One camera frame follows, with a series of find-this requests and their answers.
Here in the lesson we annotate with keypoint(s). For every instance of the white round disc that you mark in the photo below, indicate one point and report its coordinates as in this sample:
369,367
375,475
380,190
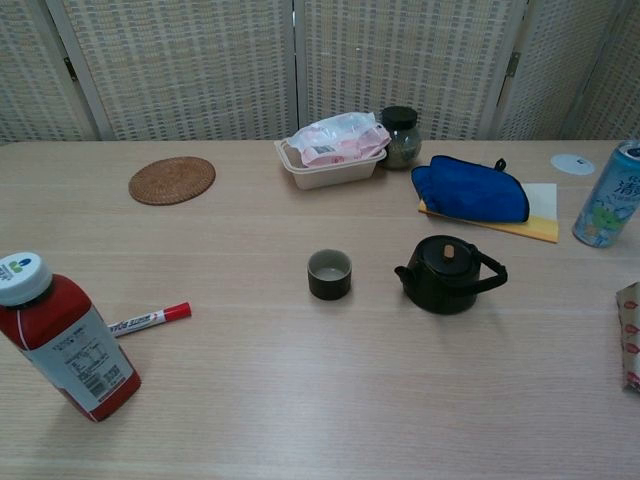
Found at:
570,164

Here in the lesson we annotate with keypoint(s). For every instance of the pink white plastic bag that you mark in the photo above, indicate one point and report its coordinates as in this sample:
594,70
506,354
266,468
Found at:
335,135

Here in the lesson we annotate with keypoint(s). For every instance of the red and white marker pen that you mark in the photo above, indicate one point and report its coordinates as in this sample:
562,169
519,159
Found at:
170,312

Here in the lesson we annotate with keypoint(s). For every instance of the yellow white paper sheet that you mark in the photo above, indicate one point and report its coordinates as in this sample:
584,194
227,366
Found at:
542,220

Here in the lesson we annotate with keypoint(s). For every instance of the light blue drink can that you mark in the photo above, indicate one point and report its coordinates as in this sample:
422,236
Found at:
607,205

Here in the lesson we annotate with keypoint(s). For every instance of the glass jar black lid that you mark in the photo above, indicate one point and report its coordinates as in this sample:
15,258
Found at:
402,145

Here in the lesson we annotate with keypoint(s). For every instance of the beige food tray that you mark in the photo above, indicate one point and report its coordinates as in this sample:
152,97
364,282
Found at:
335,175

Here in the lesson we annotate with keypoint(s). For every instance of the red juice bottle white cap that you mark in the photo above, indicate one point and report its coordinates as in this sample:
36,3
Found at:
55,325

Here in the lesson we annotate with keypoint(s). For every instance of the woven folding screen white frame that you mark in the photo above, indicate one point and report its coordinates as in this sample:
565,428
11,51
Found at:
190,65

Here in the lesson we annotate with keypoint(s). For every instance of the gold snack packet red print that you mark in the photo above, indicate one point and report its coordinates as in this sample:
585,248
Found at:
631,340

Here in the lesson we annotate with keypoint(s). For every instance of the round woven rattan coaster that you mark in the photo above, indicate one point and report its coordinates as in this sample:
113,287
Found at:
172,181

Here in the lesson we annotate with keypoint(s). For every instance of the blue cloth with black loop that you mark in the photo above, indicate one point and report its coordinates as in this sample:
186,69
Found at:
470,192

